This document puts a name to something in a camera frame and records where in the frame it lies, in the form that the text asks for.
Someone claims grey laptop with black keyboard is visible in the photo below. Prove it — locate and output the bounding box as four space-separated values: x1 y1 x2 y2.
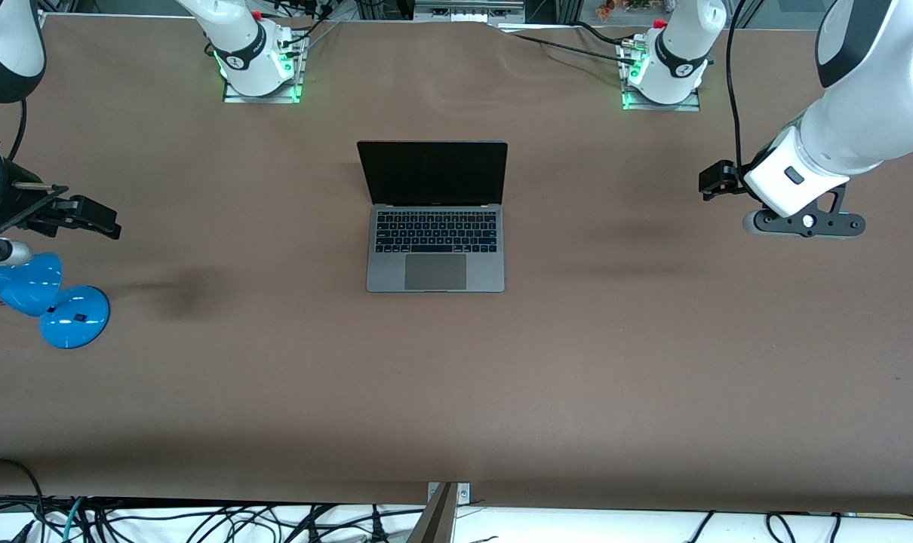
357 140 509 293

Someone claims blue desk lamp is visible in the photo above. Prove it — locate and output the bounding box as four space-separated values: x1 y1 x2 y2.
0 253 111 350

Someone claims grey power strip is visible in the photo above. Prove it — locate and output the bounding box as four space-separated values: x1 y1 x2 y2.
413 0 527 23

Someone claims brown table cover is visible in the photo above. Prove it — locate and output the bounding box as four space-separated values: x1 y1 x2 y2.
0 14 913 515

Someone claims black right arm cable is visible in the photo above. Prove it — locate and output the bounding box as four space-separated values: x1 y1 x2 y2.
4 98 29 165

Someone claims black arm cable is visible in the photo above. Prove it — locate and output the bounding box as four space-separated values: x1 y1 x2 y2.
724 0 767 174
4 98 29 165

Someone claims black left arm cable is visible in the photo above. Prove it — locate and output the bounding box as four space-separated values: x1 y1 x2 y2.
724 0 767 174

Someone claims black left camera mount plate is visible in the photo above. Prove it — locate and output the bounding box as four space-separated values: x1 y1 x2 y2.
753 183 867 239

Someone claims black cable on table cover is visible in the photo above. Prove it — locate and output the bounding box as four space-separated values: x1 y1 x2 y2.
494 23 631 65

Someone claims black looped floor cable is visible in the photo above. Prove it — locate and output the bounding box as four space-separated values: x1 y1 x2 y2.
0 457 48 543

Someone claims teal floor cable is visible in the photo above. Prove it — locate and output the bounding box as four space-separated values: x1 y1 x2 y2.
60 496 89 543

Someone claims metal bracket with screws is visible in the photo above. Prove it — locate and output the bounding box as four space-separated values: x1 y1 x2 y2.
407 483 471 543

